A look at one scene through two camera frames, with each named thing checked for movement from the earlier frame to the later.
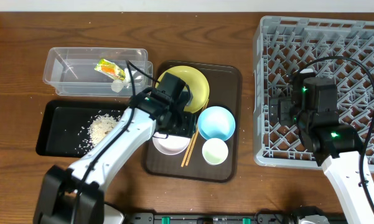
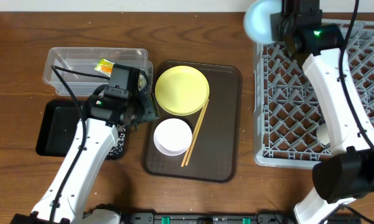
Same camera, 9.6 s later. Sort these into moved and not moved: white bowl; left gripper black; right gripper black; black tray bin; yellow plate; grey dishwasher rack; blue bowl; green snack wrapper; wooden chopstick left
Moved: right gripper black; blue bowl; left gripper black
Not moved: white bowl; yellow plate; green snack wrapper; grey dishwasher rack; wooden chopstick left; black tray bin
